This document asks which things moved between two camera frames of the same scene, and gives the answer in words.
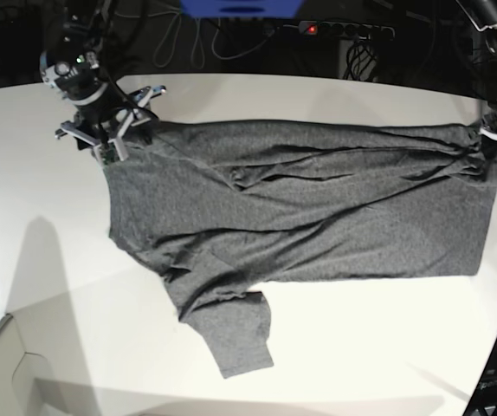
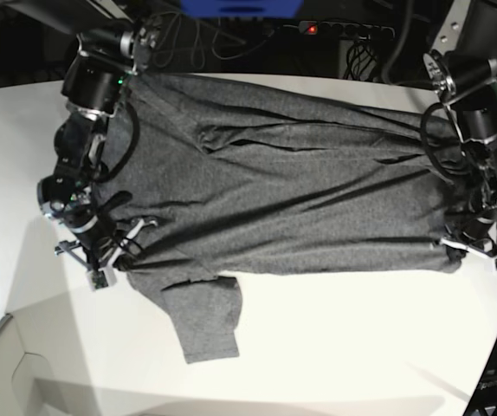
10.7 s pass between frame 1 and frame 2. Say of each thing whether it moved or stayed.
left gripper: moved
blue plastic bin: stayed
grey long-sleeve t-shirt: moved
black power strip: stayed
